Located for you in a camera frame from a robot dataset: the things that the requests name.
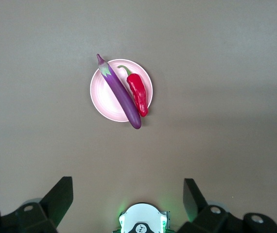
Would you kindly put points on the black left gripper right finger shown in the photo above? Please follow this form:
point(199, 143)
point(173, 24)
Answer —
point(193, 204)

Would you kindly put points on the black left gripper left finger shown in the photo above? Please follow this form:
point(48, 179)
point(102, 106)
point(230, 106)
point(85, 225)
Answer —
point(58, 201)

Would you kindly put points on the red chili pepper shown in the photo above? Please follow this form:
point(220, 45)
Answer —
point(138, 94)

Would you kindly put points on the long purple eggplant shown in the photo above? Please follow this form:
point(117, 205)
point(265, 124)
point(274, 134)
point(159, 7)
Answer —
point(124, 97)

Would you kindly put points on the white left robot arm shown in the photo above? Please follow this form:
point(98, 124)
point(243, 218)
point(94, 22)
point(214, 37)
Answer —
point(141, 217)

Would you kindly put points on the pink round plate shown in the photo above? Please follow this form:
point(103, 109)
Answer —
point(102, 97)

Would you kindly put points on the brown table mat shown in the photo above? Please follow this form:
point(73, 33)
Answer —
point(226, 72)

